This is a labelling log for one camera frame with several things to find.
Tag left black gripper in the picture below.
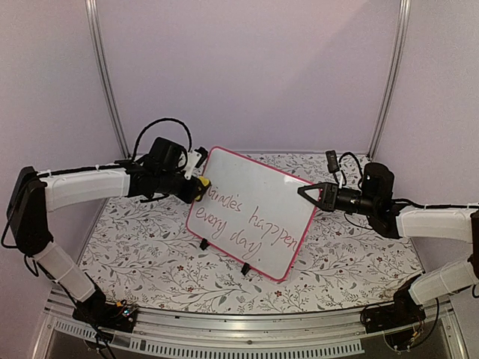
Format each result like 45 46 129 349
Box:
156 170 204 204

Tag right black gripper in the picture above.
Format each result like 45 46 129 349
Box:
297 184 377 218

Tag yellow bone-shaped eraser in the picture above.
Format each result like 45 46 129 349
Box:
199 176 211 188

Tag pink-framed whiteboard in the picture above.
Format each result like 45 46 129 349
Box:
186 147 316 282

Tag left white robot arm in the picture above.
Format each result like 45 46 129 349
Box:
1 138 210 325

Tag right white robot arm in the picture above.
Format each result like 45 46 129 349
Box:
297 162 478 326

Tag black whiteboard stand foot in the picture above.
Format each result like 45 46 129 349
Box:
200 239 210 251

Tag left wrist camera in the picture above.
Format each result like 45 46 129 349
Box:
183 147 208 180

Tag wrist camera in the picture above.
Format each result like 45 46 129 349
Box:
326 150 340 183
183 147 208 180

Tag rear aluminium table rail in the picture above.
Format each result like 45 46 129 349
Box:
129 150 371 157

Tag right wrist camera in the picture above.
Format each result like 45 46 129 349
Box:
326 150 340 183

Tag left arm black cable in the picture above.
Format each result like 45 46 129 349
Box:
133 117 195 162

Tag front aluminium rail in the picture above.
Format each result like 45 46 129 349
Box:
32 289 469 358

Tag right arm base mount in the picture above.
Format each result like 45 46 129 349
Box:
360 296 426 352

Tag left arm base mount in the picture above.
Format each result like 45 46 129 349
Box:
73 297 139 333

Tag left aluminium frame post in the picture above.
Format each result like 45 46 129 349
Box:
85 0 130 158

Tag aluminium frame post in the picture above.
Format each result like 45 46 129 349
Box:
85 0 130 158
367 0 411 161

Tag right aluminium frame post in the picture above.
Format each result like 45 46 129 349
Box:
367 0 411 161

